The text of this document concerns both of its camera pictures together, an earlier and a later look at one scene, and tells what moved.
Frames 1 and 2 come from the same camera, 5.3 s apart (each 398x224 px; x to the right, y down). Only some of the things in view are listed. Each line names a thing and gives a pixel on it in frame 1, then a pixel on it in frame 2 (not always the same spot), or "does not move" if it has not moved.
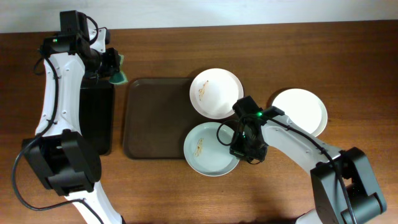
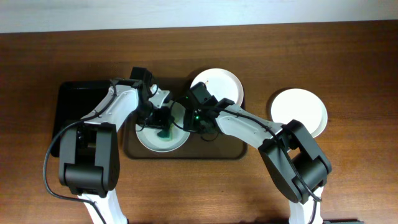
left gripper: (113, 62) → (161, 121)
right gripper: (249, 149) → (189, 119)
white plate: (303, 109) does not move
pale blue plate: (204, 153) → (148, 136)
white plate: (214, 91) does not move
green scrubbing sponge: (120, 77) → (166, 135)
